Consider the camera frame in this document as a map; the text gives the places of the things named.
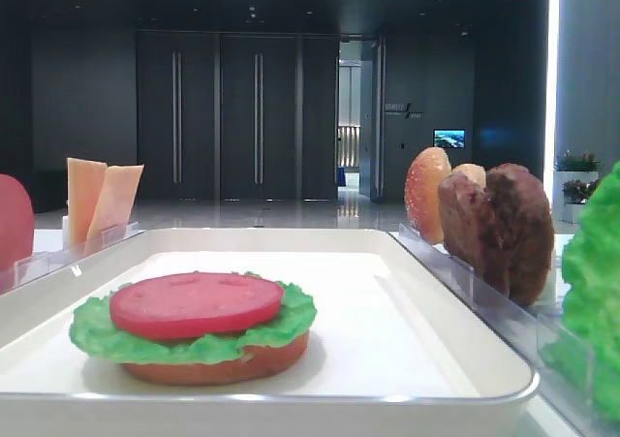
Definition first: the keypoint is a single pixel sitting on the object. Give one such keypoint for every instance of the potted plants in white planter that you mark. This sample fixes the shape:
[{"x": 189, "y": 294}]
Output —
[{"x": 576, "y": 176}]

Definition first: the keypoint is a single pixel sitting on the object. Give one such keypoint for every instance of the left cheese slice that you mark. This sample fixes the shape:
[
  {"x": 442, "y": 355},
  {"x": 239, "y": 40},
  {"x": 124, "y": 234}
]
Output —
[{"x": 85, "y": 181}]

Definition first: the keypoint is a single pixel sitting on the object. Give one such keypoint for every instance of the red tomato slice in holder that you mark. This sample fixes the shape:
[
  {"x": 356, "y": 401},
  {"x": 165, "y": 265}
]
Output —
[{"x": 17, "y": 222}]

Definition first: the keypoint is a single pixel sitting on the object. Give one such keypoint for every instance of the green lettuce leaf in holder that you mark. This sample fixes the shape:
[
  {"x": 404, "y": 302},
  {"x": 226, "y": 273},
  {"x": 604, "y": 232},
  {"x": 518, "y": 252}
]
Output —
[{"x": 590, "y": 265}]

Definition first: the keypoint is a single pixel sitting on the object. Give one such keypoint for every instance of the bottom bun slice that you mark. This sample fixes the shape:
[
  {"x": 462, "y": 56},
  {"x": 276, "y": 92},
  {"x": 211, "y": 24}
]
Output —
[{"x": 255, "y": 363}]

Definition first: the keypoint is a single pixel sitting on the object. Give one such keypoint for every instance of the small wall screen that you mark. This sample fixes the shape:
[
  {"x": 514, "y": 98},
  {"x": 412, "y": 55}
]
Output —
[{"x": 449, "y": 138}]

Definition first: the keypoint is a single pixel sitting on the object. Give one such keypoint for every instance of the clear acrylic holder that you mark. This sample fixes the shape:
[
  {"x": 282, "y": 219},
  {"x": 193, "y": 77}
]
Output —
[
  {"x": 559, "y": 409},
  {"x": 44, "y": 263}
]

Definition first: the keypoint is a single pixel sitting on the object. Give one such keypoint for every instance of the pale bun slice in holder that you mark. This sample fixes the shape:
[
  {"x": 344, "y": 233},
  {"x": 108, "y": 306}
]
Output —
[{"x": 475, "y": 173}]

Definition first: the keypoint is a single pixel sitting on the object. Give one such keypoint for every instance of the cheese slice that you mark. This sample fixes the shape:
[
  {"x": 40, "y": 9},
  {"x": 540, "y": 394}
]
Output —
[
  {"x": 116, "y": 199},
  {"x": 85, "y": 181}
]

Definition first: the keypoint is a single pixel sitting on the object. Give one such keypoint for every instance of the green lettuce leaf on bun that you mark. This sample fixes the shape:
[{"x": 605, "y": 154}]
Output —
[{"x": 93, "y": 332}]

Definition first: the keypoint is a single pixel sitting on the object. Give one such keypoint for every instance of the red tomato slice on lettuce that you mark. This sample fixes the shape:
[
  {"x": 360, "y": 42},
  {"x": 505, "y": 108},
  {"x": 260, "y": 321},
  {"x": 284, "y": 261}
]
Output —
[{"x": 190, "y": 305}]

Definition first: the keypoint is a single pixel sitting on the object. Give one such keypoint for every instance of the brown meat patty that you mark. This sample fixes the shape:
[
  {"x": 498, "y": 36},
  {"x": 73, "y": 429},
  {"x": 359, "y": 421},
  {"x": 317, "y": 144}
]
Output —
[
  {"x": 518, "y": 241},
  {"x": 471, "y": 230}
]

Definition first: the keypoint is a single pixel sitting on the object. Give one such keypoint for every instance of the white rectangular tray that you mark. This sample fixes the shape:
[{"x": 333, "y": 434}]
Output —
[{"x": 392, "y": 352}]

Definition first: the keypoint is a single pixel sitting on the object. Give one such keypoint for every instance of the sesame top bun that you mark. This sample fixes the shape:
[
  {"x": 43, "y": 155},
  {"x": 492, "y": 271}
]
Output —
[{"x": 421, "y": 200}]

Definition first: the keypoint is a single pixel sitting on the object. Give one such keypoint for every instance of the dark double doors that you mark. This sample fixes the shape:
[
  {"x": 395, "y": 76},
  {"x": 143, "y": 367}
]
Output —
[{"x": 237, "y": 116}]

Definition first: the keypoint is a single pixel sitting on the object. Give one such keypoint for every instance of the right clear acrylic holder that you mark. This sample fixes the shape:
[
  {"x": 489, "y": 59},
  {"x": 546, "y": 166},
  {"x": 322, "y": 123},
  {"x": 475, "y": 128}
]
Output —
[{"x": 559, "y": 409}]

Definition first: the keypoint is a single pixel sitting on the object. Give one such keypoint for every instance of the right cheese slice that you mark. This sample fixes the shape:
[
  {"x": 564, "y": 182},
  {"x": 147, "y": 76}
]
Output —
[{"x": 116, "y": 199}]

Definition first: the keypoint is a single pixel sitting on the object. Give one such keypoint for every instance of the left clear acrylic holder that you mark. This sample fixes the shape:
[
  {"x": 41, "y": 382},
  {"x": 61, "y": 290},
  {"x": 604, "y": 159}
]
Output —
[{"x": 44, "y": 263}]

